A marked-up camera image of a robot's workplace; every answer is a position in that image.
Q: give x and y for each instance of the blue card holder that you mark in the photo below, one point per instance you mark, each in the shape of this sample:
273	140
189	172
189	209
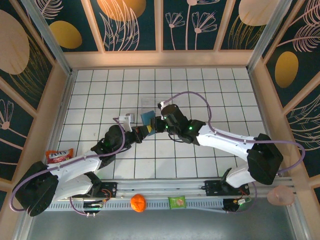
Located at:
147	117

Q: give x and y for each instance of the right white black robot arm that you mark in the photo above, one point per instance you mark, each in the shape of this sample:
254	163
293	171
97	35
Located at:
225	142

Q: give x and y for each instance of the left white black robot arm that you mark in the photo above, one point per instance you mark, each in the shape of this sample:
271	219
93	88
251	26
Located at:
75	165

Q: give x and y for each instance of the clear acrylic tray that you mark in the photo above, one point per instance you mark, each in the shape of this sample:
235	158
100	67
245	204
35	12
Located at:
147	105

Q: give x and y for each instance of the orange candy bag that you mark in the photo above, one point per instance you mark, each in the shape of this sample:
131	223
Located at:
58	156

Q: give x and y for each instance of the orange mandarin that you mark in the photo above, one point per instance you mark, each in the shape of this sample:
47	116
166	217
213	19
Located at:
138	203

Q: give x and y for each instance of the green snack packet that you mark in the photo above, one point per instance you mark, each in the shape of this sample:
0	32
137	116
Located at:
177	202

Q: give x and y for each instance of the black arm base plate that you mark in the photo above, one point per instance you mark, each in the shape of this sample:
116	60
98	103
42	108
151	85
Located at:
110	190
212	188

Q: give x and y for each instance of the aluminium mounting rail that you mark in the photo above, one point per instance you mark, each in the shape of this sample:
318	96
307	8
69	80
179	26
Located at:
160	186

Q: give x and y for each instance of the aluminium frame post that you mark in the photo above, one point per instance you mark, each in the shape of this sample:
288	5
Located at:
267	35
50	40

